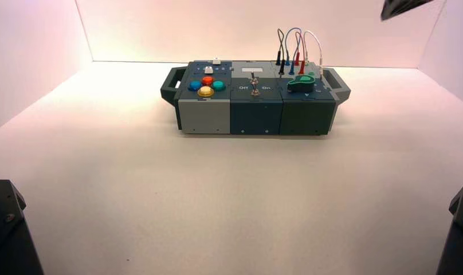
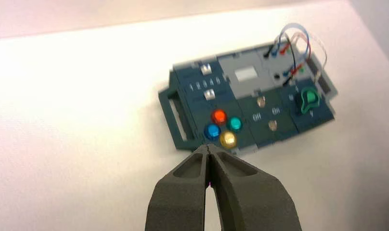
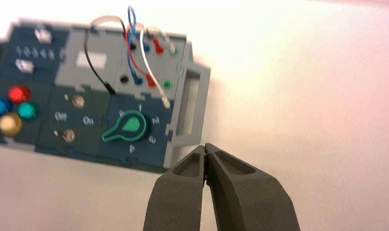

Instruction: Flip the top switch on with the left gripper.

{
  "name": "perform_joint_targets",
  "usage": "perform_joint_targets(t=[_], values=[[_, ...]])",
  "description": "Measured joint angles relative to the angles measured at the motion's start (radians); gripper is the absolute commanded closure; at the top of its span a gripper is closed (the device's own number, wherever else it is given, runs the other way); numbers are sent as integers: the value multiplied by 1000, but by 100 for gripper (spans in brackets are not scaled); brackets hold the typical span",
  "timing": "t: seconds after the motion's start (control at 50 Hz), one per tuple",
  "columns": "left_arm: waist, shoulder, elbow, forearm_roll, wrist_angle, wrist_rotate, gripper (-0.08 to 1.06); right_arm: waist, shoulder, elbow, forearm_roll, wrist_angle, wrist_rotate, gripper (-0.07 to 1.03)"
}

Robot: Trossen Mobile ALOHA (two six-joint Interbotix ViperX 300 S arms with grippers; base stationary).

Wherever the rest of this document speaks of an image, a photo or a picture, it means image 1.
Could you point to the yellow round push button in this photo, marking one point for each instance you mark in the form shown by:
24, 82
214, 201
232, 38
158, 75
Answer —
205, 91

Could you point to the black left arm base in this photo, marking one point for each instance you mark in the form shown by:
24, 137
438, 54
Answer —
7, 235

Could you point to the white rocker switch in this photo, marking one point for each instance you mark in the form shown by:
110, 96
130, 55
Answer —
208, 70

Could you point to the green rotary knob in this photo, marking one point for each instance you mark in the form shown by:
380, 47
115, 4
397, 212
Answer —
301, 83

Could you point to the teal round push button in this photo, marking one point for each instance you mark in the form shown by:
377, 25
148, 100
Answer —
218, 85

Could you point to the grey display plate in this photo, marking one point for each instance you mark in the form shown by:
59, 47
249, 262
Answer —
251, 70

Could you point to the orange round push button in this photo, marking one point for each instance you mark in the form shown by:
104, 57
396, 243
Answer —
207, 80

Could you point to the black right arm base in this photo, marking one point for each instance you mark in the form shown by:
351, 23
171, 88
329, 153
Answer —
459, 235

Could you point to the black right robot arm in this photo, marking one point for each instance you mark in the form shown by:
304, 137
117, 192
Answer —
400, 7

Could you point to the dark modular control box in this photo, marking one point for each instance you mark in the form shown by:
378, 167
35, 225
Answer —
256, 114

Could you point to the blue round push button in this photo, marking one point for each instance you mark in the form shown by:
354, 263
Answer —
195, 85

